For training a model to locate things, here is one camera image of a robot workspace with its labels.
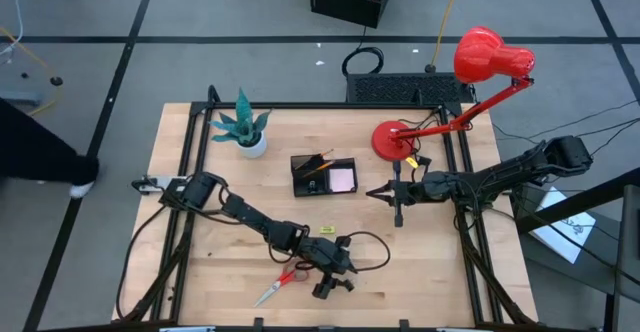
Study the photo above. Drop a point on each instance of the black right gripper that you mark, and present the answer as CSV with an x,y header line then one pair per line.
x,y
417,189

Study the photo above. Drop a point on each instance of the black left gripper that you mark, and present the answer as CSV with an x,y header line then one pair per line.
x,y
325,257

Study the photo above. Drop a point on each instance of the small yellow-green eraser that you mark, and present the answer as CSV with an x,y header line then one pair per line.
x,y
327,230

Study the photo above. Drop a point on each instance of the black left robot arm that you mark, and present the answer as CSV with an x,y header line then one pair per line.
x,y
250,217

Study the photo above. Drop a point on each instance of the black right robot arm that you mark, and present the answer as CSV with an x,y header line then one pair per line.
x,y
515,172

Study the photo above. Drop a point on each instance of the black mesh desk organizer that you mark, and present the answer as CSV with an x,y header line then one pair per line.
x,y
300,184

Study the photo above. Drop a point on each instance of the pink sticky note pad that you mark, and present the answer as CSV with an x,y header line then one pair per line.
x,y
342,180

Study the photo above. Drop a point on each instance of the black perforated metal panel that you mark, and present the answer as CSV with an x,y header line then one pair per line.
x,y
400,88

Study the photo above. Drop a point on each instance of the white plant pot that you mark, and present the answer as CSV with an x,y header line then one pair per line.
x,y
252,150

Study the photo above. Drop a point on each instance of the green snake plant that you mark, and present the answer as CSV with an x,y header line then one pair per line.
x,y
243,117

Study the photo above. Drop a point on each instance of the red desk lamp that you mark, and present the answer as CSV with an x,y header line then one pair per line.
x,y
487,54

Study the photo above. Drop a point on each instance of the white printed sheet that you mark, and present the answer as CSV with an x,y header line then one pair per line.
x,y
565,232

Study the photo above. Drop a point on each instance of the black diagonal beam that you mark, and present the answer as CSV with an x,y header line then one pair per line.
x,y
575,202

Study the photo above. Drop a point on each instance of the black computer tower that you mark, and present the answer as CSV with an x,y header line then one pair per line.
x,y
350,7

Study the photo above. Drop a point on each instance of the person's foot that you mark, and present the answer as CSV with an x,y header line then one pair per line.
x,y
81,190

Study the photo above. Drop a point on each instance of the person's leg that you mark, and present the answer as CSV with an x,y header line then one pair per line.
x,y
35,147

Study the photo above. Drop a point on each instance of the black floor disc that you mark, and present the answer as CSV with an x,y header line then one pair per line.
x,y
56,81

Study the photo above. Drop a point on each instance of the grey metal furniture foot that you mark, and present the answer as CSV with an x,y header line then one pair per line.
x,y
22,97

